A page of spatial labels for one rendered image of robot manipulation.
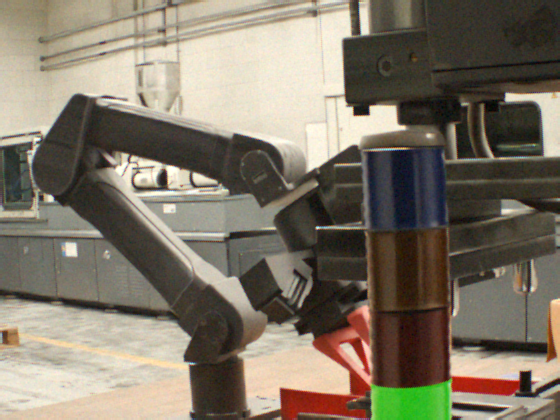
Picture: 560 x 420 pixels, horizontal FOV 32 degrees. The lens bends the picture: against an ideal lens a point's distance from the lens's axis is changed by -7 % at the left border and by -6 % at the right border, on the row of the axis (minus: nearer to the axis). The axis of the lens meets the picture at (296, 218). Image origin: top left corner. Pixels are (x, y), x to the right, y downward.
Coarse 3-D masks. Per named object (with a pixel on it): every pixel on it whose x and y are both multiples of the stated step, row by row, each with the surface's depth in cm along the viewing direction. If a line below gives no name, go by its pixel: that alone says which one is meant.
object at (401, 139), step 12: (384, 132) 45; (396, 132) 45; (408, 132) 44; (420, 132) 44; (432, 132) 45; (360, 144) 46; (372, 144) 45; (384, 144) 44; (396, 144) 44; (408, 144) 44; (420, 144) 44; (432, 144) 44; (444, 144) 45
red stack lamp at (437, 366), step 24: (384, 312) 45; (408, 312) 45; (432, 312) 45; (384, 336) 45; (408, 336) 44; (432, 336) 45; (384, 360) 45; (408, 360) 45; (432, 360) 45; (384, 384) 45; (408, 384) 45; (432, 384) 45
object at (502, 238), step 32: (416, 128) 73; (448, 128) 73; (448, 160) 69; (480, 160) 67; (512, 160) 66; (544, 160) 64; (352, 192) 75; (448, 192) 69; (480, 192) 67; (512, 192) 66; (544, 192) 64; (352, 224) 74; (448, 224) 67; (480, 224) 70; (512, 224) 74; (544, 224) 78; (320, 256) 72; (352, 256) 71; (480, 256) 70; (512, 256) 74
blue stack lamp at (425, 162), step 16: (368, 160) 45; (384, 160) 44; (400, 160) 44; (416, 160) 44; (432, 160) 44; (368, 176) 45; (384, 176) 44; (400, 176) 44; (416, 176) 44; (432, 176) 44; (368, 192) 45; (384, 192) 44; (400, 192) 44; (416, 192) 44; (432, 192) 44; (368, 208) 45; (384, 208) 45; (400, 208) 44; (416, 208) 44; (432, 208) 44; (368, 224) 45; (384, 224) 45; (400, 224) 44; (416, 224) 44; (432, 224) 44
